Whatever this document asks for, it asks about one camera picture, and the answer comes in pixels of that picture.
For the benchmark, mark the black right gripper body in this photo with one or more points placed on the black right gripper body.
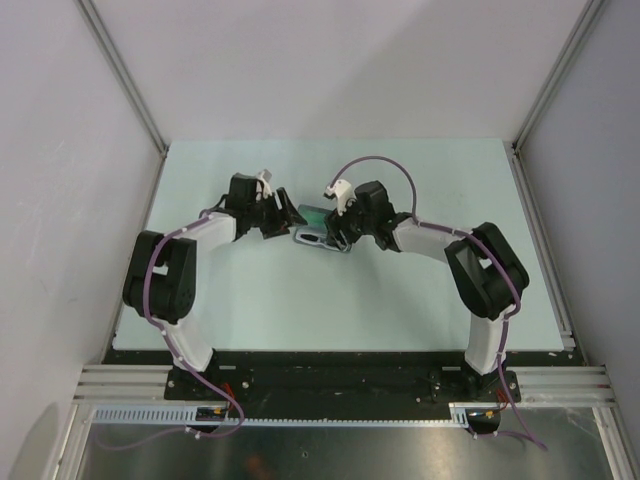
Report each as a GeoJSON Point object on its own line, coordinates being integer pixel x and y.
{"type": "Point", "coordinates": [353, 223]}

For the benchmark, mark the aluminium corner post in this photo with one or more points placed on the aluminium corner post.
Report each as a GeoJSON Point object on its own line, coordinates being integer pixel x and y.
{"type": "Point", "coordinates": [114, 59]}
{"type": "Point", "coordinates": [574, 44]}

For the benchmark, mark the aluminium front rail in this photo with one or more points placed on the aluminium front rail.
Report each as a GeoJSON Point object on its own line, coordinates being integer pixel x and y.
{"type": "Point", "coordinates": [539, 386]}

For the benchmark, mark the right side aluminium rail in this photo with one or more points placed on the right side aluminium rail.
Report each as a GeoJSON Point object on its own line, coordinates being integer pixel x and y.
{"type": "Point", "coordinates": [543, 250]}

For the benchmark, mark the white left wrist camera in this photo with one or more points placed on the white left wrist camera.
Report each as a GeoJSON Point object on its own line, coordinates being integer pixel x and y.
{"type": "Point", "coordinates": [263, 187]}

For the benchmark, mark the white slotted cable duct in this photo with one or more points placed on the white slotted cable duct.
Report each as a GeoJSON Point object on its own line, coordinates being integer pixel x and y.
{"type": "Point", "coordinates": [453, 416]}

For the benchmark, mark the right aluminium corner post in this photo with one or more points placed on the right aluminium corner post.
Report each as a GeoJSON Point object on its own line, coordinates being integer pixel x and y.
{"type": "Point", "coordinates": [574, 44]}

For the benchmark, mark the aluminium rail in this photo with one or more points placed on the aluminium rail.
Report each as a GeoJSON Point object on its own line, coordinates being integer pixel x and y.
{"type": "Point", "coordinates": [539, 386]}
{"type": "Point", "coordinates": [543, 250]}

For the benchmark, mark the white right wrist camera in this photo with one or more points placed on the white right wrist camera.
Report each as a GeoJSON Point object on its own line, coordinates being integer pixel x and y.
{"type": "Point", "coordinates": [342, 192]}

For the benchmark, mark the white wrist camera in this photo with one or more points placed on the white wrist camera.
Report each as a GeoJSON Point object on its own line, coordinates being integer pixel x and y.
{"type": "Point", "coordinates": [342, 192]}
{"type": "Point", "coordinates": [263, 187]}

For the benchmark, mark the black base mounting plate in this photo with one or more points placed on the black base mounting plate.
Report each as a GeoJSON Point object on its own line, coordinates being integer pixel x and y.
{"type": "Point", "coordinates": [250, 376]}

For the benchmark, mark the left aluminium corner post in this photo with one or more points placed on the left aluminium corner post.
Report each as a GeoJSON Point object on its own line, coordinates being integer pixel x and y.
{"type": "Point", "coordinates": [114, 59]}

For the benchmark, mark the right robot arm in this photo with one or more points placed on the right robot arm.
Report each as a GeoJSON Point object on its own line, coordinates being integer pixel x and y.
{"type": "Point", "coordinates": [489, 276]}

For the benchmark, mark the dark green glasses case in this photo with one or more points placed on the dark green glasses case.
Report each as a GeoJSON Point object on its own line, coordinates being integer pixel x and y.
{"type": "Point", "coordinates": [315, 217]}

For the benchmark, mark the white sunglasses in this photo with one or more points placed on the white sunglasses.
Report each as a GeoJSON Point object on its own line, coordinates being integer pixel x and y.
{"type": "Point", "coordinates": [317, 238]}

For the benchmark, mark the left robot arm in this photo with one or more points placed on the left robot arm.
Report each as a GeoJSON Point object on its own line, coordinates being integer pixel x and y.
{"type": "Point", "coordinates": [161, 281]}

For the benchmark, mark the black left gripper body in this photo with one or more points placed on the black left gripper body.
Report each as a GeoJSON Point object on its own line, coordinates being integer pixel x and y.
{"type": "Point", "coordinates": [267, 216]}

